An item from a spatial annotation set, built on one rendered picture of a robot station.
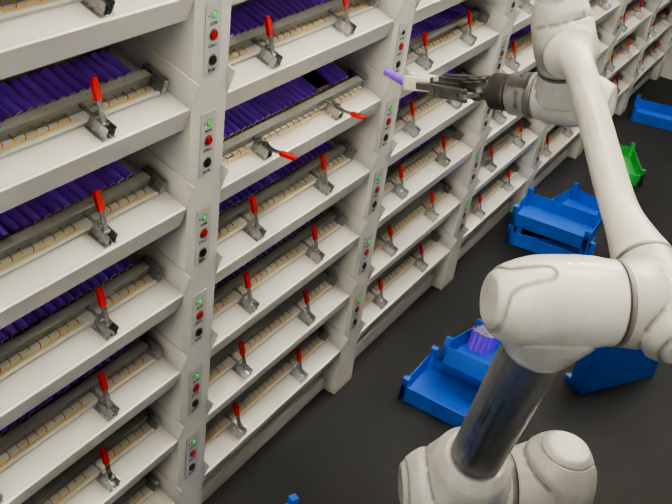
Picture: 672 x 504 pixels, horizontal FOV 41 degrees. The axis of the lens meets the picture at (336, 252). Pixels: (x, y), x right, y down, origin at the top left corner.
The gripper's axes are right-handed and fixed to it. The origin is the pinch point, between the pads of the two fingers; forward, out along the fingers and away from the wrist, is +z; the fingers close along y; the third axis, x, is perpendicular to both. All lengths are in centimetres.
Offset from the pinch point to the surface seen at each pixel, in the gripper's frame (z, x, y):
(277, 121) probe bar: 19.6, 3.5, 25.7
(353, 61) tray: 23.0, 0.0, -10.1
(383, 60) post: 15.0, -0.9, -10.4
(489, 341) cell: 6, 98, -56
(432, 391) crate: 13, 104, -31
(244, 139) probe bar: 19.3, 3.7, 37.1
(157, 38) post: 17, -21, 60
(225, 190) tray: 16, 10, 48
